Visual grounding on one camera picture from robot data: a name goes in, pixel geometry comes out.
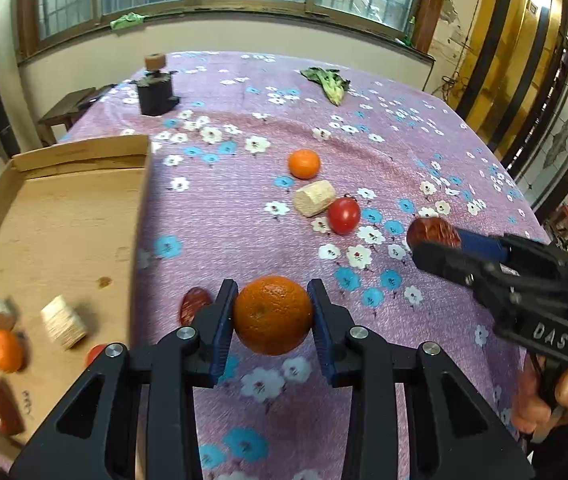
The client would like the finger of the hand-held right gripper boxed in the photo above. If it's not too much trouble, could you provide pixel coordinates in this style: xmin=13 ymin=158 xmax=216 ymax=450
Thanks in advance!
xmin=411 ymin=241 xmax=490 ymax=288
xmin=456 ymin=227 xmax=555 ymax=273

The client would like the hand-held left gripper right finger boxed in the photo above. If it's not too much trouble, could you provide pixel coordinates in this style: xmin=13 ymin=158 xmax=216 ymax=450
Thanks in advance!
xmin=306 ymin=278 xmax=535 ymax=480

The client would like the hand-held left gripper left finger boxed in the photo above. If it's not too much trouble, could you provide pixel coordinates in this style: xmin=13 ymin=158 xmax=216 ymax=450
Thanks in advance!
xmin=8 ymin=279 xmax=239 ymax=480

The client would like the orange tangerine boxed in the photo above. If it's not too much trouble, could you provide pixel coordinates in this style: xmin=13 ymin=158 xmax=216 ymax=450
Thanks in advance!
xmin=233 ymin=275 xmax=313 ymax=357
xmin=288 ymin=149 xmax=321 ymax=180
xmin=0 ymin=329 xmax=25 ymax=374

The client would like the red tomato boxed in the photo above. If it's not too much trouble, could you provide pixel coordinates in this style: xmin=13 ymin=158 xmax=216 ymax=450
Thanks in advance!
xmin=327 ymin=196 xmax=362 ymax=236
xmin=85 ymin=344 xmax=109 ymax=368

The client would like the cardboard box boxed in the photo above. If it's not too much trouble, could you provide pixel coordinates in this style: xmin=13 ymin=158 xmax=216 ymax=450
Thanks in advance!
xmin=0 ymin=134 xmax=153 ymax=461

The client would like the person's right hand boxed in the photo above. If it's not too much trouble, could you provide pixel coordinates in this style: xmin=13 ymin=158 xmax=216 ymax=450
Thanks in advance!
xmin=511 ymin=355 xmax=568 ymax=436

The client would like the purple floral tablecloth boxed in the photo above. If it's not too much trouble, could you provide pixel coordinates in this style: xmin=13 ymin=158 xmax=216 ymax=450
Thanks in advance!
xmin=58 ymin=50 xmax=552 ymax=480

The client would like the stained glass door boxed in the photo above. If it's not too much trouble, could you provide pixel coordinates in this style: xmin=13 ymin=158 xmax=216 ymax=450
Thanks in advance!
xmin=519 ymin=72 xmax=568 ymax=206

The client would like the gold black striped panel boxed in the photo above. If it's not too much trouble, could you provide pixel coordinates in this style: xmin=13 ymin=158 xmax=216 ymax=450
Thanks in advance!
xmin=456 ymin=0 xmax=568 ymax=161

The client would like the green leafy vegetable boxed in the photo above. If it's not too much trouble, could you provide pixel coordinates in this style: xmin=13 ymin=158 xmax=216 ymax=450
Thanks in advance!
xmin=300 ymin=66 xmax=351 ymax=107

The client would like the green bottle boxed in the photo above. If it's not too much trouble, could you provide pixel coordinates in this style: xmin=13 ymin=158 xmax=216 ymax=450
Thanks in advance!
xmin=398 ymin=16 xmax=416 ymax=47

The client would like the wooden stool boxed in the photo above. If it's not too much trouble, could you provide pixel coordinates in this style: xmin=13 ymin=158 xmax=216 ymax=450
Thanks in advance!
xmin=38 ymin=87 xmax=97 ymax=147

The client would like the green cloth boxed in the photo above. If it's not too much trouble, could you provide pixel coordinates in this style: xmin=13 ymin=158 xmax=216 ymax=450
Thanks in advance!
xmin=110 ymin=11 xmax=147 ymax=30

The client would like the black hanging cable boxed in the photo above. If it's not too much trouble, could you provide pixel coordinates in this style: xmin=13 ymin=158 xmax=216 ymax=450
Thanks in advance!
xmin=441 ymin=72 xmax=465 ymax=106

